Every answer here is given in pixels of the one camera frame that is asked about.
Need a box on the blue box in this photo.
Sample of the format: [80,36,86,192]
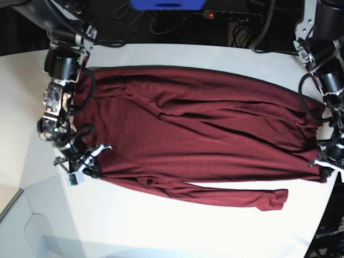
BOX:
[130,0,206,11]

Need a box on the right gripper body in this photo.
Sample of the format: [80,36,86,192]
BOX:
[53,144,112,174]

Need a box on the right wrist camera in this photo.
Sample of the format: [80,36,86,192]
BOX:
[66,172,85,187]

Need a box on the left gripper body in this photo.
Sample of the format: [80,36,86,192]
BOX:
[309,158,343,172]

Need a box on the black power strip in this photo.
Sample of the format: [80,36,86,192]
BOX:
[203,10,263,22]

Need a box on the dark red t-shirt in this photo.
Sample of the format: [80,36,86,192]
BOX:
[73,66,326,211]

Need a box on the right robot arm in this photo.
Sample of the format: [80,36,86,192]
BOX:
[7,1,124,185]

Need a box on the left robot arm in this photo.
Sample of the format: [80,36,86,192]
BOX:
[291,1,343,180]

